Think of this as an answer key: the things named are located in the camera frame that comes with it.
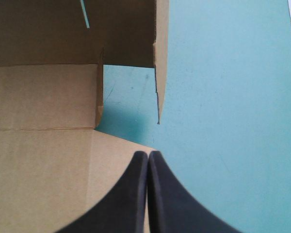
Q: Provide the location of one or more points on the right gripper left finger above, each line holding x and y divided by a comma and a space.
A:
126, 199

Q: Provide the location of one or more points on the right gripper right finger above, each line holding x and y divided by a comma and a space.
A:
174, 206

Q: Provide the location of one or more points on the brown cardboard box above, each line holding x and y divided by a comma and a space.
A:
46, 97

